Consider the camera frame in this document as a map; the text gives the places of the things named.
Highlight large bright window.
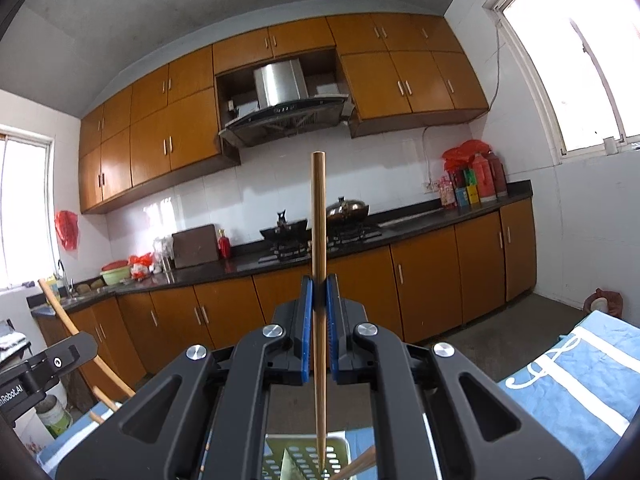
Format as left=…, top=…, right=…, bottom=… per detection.
left=481, top=0, right=640, bottom=164

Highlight large red oil bottles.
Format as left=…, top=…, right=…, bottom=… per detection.
left=470, top=151, right=509, bottom=201

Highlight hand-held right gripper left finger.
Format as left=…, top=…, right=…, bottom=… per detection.
left=55, top=275, right=316, bottom=480

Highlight black kitchen countertop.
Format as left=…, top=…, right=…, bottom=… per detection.
left=26, top=180, right=534, bottom=319

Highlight steel range hood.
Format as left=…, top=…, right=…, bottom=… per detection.
left=217, top=58, right=357, bottom=149

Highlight wok with lid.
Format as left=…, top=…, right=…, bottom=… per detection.
left=325, top=196, right=372, bottom=226

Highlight clear glass containers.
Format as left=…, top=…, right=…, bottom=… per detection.
left=152, top=235, right=175, bottom=274

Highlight dark wooden cutting board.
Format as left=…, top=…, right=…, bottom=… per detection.
left=171, top=223, right=221, bottom=270

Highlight wooden lower kitchen cabinets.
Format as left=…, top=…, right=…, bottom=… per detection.
left=34, top=197, right=539, bottom=392

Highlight green perforated utensil holder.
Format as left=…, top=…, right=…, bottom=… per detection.
left=263, top=433, right=351, bottom=480

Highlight green basin with red lid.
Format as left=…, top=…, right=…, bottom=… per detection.
left=99, top=259, right=132, bottom=287

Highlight red plastic bag on hook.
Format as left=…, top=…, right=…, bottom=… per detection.
left=53, top=209, right=80, bottom=252

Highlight red bag on floor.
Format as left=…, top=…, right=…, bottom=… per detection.
left=583, top=288, right=624, bottom=320

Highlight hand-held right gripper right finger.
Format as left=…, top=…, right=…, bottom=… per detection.
left=325, top=273, right=587, bottom=480

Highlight small side window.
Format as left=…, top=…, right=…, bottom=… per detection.
left=0, top=126, right=57, bottom=292

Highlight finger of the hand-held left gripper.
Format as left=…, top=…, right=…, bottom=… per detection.
left=22, top=332, right=99, bottom=387

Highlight blue white striped tablecloth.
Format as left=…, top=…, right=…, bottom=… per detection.
left=36, top=309, right=640, bottom=480

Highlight wall power cable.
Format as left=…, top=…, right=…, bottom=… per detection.
left=421, top=19, right=504, bottom=187

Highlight gas stove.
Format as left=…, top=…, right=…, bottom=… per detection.
left=257, top=225, right=384, bottom=265

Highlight metal faucet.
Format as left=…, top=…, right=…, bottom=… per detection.
left=55, top=258, right=75, bottom=297

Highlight white plastic bucket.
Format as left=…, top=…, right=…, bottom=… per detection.
left=34, top=393, right=74, bottom=439

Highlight red and white plastic bags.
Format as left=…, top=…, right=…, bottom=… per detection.
left=127, top=252, right=155, bottom=281

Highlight black wok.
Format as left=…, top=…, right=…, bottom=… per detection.
left=258, top=208, right=310, bottom=247

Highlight pink patterned jar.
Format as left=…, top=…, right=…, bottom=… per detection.
left=438, top=175, right=457, bottom=210

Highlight wooden upper wall cabinets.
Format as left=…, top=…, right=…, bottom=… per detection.
left=326, top=12, right=490, bottom=139
left=77, top=25, right=338, bottom=215

